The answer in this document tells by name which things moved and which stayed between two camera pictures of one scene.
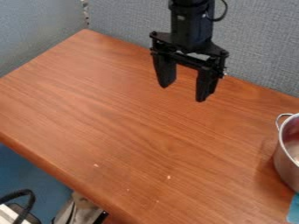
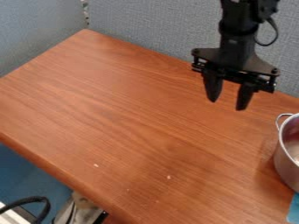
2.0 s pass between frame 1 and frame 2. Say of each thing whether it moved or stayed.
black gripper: moved
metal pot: stayed
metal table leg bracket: stayed
